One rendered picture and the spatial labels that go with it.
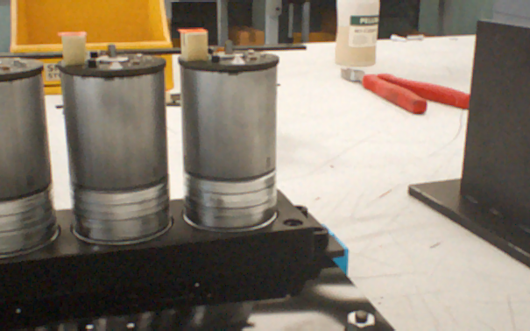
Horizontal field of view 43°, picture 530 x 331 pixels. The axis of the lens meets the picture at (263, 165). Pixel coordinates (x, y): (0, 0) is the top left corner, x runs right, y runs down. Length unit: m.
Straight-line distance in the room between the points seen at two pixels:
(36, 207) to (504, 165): 0.15
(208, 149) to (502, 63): 0.11
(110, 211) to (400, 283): 0.08
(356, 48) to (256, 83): 0.39
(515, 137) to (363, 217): 0.06
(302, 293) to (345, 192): 0.10
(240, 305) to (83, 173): 0.05
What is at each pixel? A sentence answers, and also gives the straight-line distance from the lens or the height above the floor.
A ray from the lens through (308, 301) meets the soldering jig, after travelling 0.16.
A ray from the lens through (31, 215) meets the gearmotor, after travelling 0.16.
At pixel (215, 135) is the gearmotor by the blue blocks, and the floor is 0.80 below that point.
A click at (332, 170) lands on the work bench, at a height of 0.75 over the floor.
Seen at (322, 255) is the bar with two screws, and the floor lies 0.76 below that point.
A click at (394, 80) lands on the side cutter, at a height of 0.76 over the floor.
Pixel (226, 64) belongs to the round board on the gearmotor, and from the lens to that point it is 0.16.
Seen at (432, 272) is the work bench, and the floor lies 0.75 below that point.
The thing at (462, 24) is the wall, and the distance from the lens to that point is 5.86.
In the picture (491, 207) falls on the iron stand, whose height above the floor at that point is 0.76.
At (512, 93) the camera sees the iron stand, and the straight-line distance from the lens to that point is 0.23.
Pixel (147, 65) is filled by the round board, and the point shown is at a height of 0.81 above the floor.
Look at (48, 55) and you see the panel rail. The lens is 0.18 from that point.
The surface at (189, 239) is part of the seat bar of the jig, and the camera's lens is 0.16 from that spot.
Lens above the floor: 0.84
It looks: 18 degrees down
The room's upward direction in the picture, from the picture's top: straight up
